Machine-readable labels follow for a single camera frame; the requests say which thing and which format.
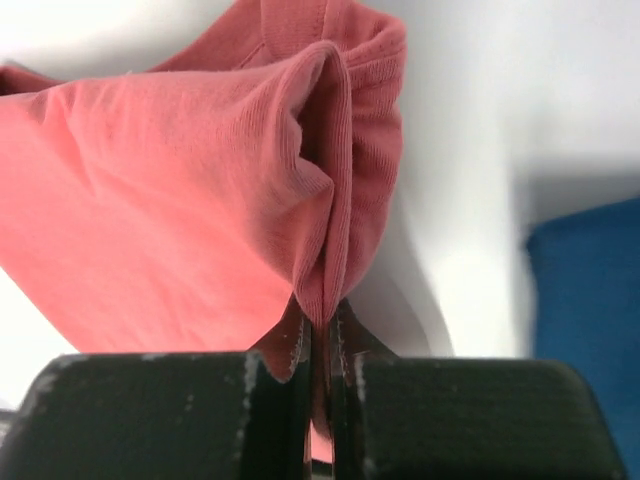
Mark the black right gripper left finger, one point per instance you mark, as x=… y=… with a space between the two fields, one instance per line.
x=232 y=415

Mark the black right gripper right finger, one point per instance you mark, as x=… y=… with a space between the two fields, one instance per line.
x=446 y=418

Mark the pink polo shirt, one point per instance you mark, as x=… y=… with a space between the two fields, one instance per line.
x=181 y=208

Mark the folded navy blue shirt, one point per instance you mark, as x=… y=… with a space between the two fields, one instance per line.
x=586 y=271

